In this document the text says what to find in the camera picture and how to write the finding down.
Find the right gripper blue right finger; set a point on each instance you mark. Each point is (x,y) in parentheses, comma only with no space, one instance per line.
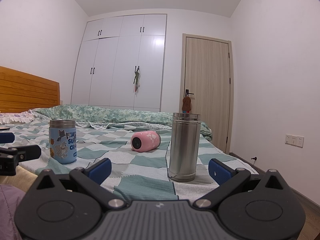
(219,171)

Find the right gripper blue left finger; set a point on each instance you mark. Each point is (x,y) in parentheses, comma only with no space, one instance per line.
(99,171)

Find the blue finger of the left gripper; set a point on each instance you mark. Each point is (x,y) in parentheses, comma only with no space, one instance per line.
(6,137)
(29,152)

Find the pink tumbler cup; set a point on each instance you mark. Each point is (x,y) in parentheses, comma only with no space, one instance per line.
(145,141)

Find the blue cartoon cup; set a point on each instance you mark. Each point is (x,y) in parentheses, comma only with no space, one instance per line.
(62,140)

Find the purple floral pillow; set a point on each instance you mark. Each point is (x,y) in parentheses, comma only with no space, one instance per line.
(16,118)

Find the green checkered bed sheet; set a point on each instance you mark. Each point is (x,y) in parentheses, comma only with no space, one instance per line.
(134,176)

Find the wooden headboard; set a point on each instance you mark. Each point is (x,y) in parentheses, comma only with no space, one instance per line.
(22,91)

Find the stainless steel thermos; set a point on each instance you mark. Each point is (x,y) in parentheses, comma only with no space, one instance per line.
(185,136)

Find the green floral quilt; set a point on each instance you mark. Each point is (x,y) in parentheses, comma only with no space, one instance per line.
(103,118)

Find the green hanging ornament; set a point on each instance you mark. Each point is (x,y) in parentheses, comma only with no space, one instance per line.
(136,78)

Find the beige wooden door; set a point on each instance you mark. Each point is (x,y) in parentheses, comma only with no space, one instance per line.
(207,75)

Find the white wardrobe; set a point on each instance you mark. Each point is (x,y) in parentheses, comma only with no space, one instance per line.
(105,69)

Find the wall power socket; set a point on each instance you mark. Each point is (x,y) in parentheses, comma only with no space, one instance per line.
(294,140)

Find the black door handle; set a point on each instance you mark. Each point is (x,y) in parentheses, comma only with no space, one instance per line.
(187,93)

